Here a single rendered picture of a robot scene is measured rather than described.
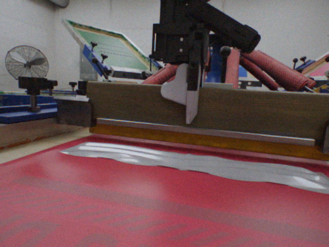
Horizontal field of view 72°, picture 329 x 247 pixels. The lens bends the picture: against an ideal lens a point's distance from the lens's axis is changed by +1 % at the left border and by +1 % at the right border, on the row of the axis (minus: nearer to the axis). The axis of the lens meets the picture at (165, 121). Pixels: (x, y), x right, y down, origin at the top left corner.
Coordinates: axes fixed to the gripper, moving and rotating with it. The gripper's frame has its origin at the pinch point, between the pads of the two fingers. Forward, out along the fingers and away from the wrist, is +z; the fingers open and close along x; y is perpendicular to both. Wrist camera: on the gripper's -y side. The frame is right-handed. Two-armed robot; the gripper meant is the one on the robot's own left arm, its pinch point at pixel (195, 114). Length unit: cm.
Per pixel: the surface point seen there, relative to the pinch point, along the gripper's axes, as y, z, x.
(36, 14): 380, -136, -361
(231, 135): -6.0, 2.5, 2.5
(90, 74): 283, -24, -402
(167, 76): 21, -9, -62
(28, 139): 25.4, 5.3, 9.1
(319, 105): -17.6, -2.9, 1.2
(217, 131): -3.9, 2.1, 2.5
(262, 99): -10.1, -3.3, 1.2
